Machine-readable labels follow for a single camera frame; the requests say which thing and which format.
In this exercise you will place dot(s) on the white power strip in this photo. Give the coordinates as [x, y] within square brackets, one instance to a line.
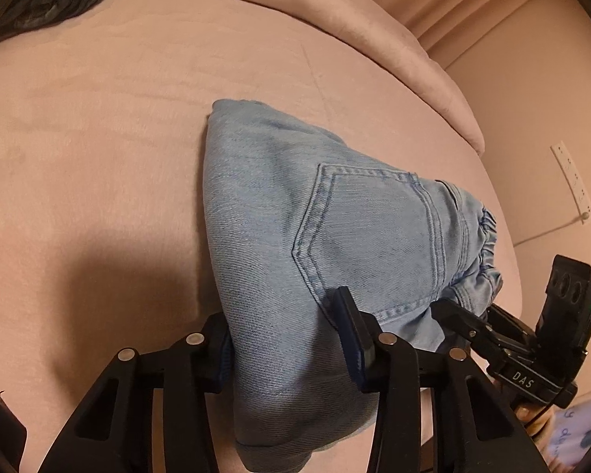
[574, 182]

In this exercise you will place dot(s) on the pink bed sheet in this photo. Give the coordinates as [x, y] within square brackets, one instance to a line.
[103, 182]

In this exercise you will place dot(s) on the light blue denim pants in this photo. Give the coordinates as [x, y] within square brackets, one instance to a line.
[374, 226]

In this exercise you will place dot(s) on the pink rolled comforter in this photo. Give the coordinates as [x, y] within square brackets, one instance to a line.
[325, 24]

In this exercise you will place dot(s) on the lavender printed clothing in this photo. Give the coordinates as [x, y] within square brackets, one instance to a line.
[574, 433]

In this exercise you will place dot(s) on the person's right hand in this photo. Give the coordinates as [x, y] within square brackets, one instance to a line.
[529, 413]

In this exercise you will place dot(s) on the beige curtain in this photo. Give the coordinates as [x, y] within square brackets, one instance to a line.
[448, 5]

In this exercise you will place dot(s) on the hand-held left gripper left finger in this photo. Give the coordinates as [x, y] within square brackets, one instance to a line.
[222, 369]

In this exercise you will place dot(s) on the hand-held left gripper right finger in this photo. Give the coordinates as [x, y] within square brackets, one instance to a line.
[353, 350]

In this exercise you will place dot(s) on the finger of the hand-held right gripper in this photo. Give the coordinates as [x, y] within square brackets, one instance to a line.
[512, 325]
[465, 327]

